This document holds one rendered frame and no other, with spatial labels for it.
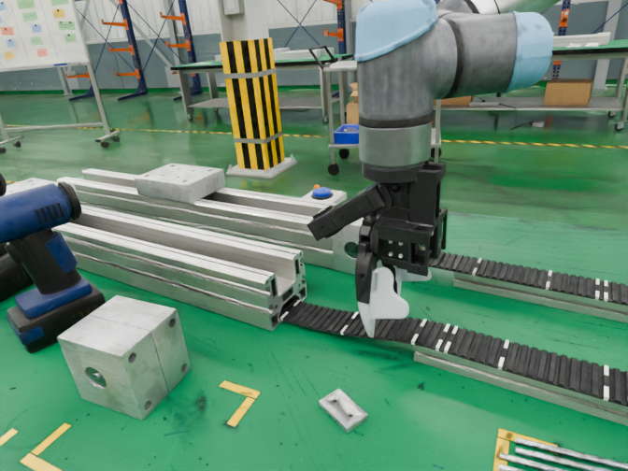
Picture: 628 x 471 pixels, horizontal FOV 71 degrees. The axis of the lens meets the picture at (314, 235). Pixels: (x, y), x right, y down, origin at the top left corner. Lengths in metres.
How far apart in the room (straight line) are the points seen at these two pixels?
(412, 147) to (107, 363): 0.39
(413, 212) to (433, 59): 0.15
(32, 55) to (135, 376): 6.01
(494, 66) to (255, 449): 0.45
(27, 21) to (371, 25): 6.05
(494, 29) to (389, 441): 0.42
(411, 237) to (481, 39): 0.20
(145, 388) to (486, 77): 0.49
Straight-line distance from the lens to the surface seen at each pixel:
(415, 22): 0.44
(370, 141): 0.45
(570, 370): 0.57
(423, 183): 0.47
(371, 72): 0.44
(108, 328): 0.57
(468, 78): 0.47
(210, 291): 0.69
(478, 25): 0.48
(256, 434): 0.52
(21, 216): 0.69
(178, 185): 0.93
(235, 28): 4.06
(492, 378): 0.57
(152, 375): 0.56
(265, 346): 0.63
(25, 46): 6.46
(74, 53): 6.14
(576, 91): 5.40
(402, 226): 0.48
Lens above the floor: 1.17
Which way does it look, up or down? 26 degrees down
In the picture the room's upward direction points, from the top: 5 degrees counter-clockwise
